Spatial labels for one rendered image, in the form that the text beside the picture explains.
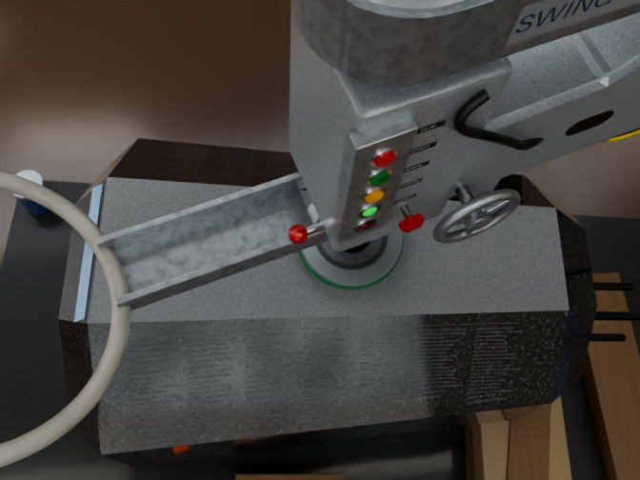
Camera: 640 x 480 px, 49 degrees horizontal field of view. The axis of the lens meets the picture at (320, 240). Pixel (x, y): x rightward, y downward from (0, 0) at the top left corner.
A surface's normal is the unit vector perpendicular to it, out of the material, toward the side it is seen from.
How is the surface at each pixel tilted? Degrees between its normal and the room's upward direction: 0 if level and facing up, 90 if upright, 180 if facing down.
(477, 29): 90
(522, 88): 4
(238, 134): 0
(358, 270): 0
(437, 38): 90
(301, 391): 45
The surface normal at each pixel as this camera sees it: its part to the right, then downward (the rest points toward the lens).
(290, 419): 0.07, 0.39
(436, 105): 0.38, 0.86
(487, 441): 0.05, -0.37
